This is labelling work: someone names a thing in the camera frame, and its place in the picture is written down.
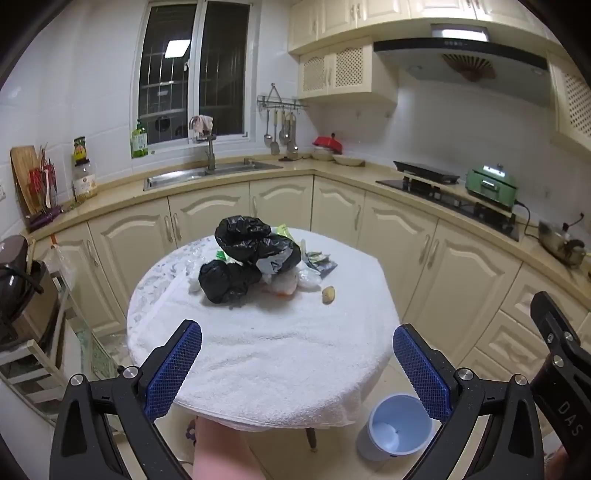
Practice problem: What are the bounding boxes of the steel faucet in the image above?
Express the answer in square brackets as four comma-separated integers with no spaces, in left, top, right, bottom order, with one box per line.
[189,116,218,174]

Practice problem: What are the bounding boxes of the person's leg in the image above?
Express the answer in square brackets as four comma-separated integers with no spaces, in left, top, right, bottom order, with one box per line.
[193,415,269,480]

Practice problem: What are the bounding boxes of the green electric cooker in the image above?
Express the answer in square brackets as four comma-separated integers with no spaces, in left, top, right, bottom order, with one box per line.
[464,164,519,209]

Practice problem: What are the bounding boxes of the cream upper cabinets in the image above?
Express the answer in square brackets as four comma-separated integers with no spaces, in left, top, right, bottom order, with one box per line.
[287,0,561,55]

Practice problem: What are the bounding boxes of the white metal rack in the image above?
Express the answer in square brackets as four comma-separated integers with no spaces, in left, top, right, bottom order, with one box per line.
[0,258,93,416]

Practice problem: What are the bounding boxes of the black power cable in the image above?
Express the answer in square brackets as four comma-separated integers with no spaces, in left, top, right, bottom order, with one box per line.
[515,200,550,241]

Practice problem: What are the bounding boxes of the small lattice door cabinet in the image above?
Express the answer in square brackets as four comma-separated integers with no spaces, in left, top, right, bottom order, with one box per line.
[298,36,399,114]

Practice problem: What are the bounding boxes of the black induction cooker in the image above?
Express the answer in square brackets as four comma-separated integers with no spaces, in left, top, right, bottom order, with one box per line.
[392,160,461,184]

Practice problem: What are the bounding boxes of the range hood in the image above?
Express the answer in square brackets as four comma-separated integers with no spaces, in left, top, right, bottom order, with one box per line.
[373,25,552,109]

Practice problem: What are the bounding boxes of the thin clear plastic bag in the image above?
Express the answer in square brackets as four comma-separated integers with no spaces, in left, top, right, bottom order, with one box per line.
[185,256,206,292]

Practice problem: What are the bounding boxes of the large lattice door cabinet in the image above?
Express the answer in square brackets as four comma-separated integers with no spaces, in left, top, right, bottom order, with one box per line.
[547,48,591,155]

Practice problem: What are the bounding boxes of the black kitchen appliance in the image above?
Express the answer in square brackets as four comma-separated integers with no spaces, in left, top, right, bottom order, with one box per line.
[0,234,61,352]

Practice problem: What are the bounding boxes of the steel skimmer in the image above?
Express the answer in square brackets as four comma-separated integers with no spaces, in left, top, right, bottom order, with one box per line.
[285,113,301,154]

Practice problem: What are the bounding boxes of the crushed milk carton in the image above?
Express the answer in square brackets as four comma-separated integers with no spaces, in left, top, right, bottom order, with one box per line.
[302,250,339,278]

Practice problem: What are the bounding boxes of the white towel covered table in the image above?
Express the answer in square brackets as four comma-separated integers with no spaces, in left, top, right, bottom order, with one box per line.
[127,227,400,452]

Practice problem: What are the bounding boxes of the large black plastic bag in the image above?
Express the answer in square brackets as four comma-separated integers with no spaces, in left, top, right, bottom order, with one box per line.
[215,215,303,278]

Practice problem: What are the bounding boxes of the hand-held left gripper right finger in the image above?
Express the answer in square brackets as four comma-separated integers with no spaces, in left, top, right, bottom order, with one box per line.
[392,323,548,480]

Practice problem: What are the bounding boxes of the green dish soap bottle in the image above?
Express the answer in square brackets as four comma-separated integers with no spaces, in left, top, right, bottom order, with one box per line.
[130,119,149,159]

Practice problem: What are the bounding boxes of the white plastic bag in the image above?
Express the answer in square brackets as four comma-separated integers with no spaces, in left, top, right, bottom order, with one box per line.
[265,265,322,297]

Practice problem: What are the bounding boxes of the small black plastic bag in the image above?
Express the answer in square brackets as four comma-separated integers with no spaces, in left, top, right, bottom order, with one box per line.
[198,259,262,304]

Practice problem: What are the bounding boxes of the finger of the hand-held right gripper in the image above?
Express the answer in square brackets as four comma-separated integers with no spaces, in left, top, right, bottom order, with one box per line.
[530,291,581,359]

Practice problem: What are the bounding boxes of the black gas hob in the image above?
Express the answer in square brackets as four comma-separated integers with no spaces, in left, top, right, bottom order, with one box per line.
[376,178,520,241]

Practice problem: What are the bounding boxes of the wooden cutting board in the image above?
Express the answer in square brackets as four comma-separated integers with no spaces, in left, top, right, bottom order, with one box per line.
[10,145,42,217]

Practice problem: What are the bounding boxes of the window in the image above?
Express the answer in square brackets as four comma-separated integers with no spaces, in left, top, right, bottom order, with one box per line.
[134,0,252,148]

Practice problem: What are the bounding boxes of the steel wok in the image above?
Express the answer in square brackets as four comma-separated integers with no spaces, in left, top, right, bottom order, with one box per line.
[538,219,589,268]

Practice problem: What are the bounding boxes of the hanging clear plastic bag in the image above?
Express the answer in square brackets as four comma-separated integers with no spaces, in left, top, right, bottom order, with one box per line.
[48,240,79,287]

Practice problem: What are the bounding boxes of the glass jar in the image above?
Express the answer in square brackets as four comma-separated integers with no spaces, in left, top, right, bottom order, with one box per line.
[71,159,99,204]

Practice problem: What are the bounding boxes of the light blue plastic bin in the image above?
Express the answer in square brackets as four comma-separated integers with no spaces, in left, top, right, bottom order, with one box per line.
[356,393,441,462]

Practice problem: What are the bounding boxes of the wall utensil rack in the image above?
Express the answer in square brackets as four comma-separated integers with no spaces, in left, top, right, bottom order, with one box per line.
[257,83,310,114]

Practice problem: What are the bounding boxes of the green snack packet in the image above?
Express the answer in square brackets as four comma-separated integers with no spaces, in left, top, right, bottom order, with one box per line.
[271,224,301,245]

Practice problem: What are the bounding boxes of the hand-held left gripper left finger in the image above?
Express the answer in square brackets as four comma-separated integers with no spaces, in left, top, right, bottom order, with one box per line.
[48,318,204,480]

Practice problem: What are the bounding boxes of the steel sink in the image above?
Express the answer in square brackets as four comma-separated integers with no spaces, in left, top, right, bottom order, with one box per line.
[144,161,283,191]

